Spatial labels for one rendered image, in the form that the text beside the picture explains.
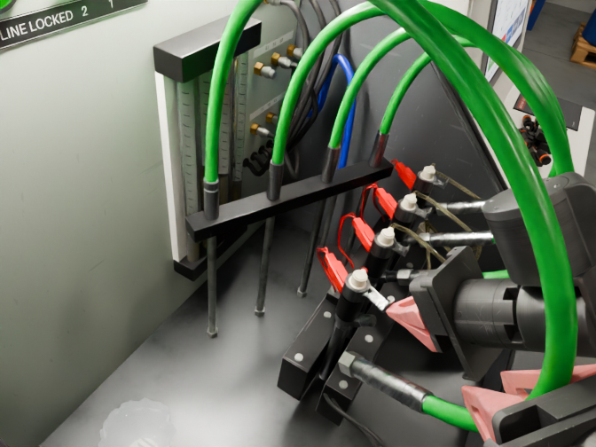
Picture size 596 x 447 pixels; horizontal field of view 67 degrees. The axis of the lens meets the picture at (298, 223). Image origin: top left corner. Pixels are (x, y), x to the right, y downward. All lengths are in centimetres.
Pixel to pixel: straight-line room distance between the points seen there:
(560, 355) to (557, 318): 2
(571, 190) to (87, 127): 41
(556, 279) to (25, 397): 57
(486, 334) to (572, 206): 12
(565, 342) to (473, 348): 17
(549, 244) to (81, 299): 51
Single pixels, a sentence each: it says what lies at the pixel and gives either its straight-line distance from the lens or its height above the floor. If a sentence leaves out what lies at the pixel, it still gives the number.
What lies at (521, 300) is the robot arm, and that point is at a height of 125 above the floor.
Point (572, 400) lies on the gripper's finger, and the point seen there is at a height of 130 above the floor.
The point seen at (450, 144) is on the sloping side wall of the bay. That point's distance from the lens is 73.
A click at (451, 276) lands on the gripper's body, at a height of 122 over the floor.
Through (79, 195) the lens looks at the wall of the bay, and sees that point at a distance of 52.
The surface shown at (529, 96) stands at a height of 134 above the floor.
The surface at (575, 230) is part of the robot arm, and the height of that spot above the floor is 131.
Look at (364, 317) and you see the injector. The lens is 53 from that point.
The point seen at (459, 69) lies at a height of 141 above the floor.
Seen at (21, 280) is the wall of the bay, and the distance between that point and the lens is 53.
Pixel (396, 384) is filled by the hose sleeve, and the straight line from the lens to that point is 39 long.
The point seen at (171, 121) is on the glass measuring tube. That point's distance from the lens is 55.
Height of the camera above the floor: 150
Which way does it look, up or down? 44 degrees down
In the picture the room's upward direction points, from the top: 10 degrees clockwise
